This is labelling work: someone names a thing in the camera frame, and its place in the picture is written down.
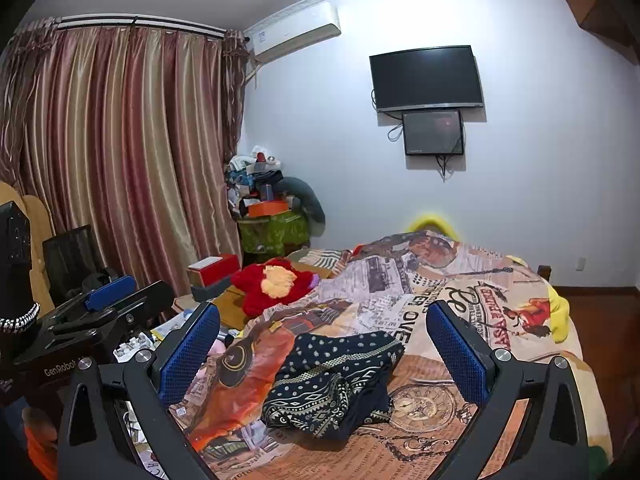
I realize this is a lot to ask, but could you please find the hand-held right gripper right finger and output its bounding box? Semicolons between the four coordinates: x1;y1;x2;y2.
425;301;591;480

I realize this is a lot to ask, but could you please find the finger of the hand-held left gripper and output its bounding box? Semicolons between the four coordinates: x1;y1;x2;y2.
47;280;177;343
50;275;139;322

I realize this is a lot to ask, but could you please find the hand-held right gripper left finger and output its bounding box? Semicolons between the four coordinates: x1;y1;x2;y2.
59;301;222;480

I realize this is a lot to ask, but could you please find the navy patterned hooded jacket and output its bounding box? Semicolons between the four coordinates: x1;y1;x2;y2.
260;330;407;441

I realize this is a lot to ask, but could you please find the black mesh chair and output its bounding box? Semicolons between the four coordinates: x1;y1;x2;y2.
42;225;110;306

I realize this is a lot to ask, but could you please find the grey box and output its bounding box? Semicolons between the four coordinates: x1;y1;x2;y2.
190;275;236;303

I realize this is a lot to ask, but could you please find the red box with white lid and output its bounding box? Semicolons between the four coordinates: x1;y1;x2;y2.
186;254;241;288

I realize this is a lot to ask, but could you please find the orange cloth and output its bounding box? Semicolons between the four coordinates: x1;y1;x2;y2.
22;405;60;480

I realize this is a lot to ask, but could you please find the newspaper print blanket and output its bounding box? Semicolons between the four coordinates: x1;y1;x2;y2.
170;230;613;480

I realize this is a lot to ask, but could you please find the red plush toy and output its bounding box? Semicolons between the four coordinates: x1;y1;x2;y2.
231;258;318;318

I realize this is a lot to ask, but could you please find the beige wooden board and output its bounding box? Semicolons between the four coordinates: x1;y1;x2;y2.
0;182;57;311

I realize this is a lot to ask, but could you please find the yellow bedsheet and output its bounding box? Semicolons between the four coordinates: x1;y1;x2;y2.
505;255;571;343

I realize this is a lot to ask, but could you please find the yellow cushion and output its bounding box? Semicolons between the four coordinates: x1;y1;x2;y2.
404;212;463;236

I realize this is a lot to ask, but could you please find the striped brown curtain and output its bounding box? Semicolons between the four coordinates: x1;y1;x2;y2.
0;20;251;301

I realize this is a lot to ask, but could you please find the green patterned cloth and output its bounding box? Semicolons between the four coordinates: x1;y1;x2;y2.
237;210;308;256

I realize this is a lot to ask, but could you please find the orange box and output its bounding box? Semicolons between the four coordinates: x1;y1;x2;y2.
247;201;291;218

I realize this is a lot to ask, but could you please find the pile of mixed clutter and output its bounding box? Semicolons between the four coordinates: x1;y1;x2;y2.
224;145;291;218

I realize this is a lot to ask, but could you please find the grey neck pillow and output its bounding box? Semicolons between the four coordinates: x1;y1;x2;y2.
274;176;327;236

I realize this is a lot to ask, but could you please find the white air conditioner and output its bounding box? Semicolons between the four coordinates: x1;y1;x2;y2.
244;1;342;63

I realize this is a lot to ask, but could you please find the wooden wardrobe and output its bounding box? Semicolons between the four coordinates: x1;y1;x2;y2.
555;0;640;66

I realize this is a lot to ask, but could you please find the braided black white cord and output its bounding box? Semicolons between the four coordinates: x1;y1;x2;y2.
0;301;41;333

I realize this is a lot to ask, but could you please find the small black wall monitor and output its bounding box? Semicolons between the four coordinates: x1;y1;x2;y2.
401;109;466;157

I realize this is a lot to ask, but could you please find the black wall television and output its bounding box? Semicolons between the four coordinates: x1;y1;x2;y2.
369;45;485;113

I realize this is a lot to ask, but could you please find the white curtain rail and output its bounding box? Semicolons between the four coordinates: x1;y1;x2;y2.
12;14;227;39

